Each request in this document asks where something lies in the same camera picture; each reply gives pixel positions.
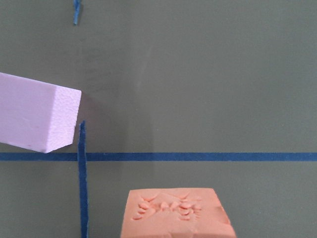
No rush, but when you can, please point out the orange foam cube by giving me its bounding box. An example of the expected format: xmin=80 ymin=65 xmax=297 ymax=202
xmin=120 ymin=188 xmax=236 ymax=238

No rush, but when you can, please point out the pink foam cube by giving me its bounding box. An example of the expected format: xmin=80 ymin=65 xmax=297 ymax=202
xmin=0 ymin=73 xmax=82 ymax=153

